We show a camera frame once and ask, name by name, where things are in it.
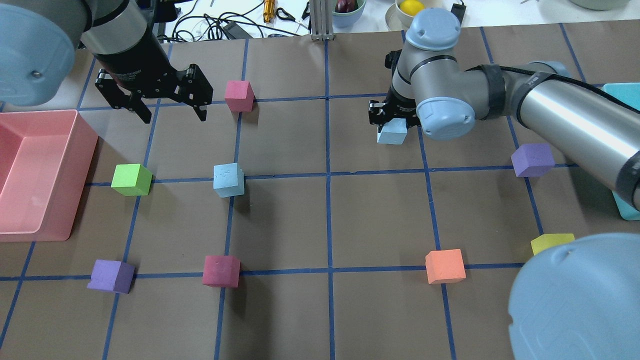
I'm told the purple foam block right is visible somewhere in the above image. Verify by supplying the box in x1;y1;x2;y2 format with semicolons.
510;143;556;178

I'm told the brass yellow tool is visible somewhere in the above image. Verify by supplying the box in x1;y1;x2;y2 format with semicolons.
262;0;276;24

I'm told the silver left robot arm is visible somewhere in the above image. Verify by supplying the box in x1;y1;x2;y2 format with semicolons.
0;0;213;124

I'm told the purple foam block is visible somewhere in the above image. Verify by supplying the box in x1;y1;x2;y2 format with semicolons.
510;143;556;178
87;259;135;294

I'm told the crimson foam block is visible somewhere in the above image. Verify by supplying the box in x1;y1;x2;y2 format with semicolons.
201;255;242;289
224;80;255;113

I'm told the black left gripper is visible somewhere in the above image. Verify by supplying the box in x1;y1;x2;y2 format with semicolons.
94;43;214;125

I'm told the black power adapter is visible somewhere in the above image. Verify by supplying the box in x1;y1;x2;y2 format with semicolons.
221;20;253;40

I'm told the teal plastic bin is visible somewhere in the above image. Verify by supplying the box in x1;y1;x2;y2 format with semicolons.
601;83;640;221

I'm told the crimson foam block back left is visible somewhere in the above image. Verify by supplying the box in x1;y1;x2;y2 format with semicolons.
224;80;255;113

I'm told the crimson foam block front left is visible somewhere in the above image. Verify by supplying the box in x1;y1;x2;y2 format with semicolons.
201;255;242;289

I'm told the orange foam block front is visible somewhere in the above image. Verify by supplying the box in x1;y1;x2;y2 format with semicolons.
425;249;467;285

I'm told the bowl with yellow lemon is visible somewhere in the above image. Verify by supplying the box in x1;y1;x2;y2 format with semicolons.
385;0;427;31

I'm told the purple foam block left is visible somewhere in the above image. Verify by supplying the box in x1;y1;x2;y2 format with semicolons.
87;259;135;294

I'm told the yellow foam block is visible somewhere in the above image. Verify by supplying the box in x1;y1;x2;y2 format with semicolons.
530;233;576;256

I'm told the pink plastic bin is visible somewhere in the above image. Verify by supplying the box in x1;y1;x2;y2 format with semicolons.
0;109;98;243

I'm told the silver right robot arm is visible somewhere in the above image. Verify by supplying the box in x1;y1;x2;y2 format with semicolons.
368;7;639;360

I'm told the light blue foam block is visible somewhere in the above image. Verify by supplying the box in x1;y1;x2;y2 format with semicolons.
376;118;409;145
212;162;245;198

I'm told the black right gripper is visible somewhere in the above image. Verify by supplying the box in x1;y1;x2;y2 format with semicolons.
368;88;421;128

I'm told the aluminium frame post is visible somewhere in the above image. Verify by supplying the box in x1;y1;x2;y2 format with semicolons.
309;0;335;41

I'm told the blue bowl with fruit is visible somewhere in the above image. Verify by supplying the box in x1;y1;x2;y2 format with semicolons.
331;0;367;28

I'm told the green foam block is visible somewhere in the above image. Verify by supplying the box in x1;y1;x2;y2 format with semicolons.
110;163;153;197

